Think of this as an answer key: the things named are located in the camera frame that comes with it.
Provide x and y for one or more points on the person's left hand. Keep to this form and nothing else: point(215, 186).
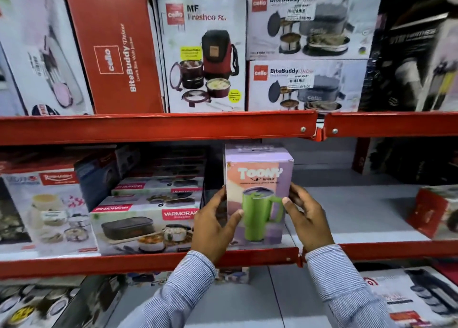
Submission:
point(208, 231)

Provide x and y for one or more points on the person's right hand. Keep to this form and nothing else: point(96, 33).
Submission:
point(310, 223)

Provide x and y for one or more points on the person's left thumb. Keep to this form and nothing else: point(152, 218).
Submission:
point(235, 218)

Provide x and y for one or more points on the person's right thumb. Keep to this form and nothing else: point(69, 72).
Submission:
point(289, 209)

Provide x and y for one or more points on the purple tumbler box green mug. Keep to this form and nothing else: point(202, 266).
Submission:
point(259, 181)

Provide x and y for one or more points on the person's right forearm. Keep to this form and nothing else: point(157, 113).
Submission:
point(349, 288)

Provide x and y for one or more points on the person's left forearm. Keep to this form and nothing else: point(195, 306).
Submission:
point(171, 292)

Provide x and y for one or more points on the white box black lunch box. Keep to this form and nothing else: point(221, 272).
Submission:
point(143, 231)
point(157, 187)

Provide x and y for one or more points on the red metal shelf rack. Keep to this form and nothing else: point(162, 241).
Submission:
point(157, 127)

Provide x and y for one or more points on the white box grey lunch bag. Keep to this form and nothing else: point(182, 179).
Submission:
point(307, 23)
point(304, 86)

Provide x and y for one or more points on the small red box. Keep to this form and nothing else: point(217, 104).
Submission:
point(433, 211)

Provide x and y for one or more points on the dark blue box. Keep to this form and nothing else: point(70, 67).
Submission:
point(96, 179)

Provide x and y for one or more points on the white box black containers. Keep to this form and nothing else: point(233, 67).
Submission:
point(415, 297)

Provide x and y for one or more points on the white box maroon lunch bag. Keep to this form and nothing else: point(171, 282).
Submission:
point(204, 52)

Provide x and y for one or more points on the white box cream containers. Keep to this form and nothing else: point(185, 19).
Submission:
point(50, 209)

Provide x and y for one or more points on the black box kitchen tools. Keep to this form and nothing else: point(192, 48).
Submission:
point(418, 59)

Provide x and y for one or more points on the red lunch box carton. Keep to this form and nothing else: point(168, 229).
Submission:
point(114, 48)

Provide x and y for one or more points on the box steel containers print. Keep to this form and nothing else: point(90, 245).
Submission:
point(35, 302)

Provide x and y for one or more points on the white box pink lunch bag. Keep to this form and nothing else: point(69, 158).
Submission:
point(39, 52)

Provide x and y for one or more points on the dark box behind rack post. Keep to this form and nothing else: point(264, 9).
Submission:
point(411, 159)

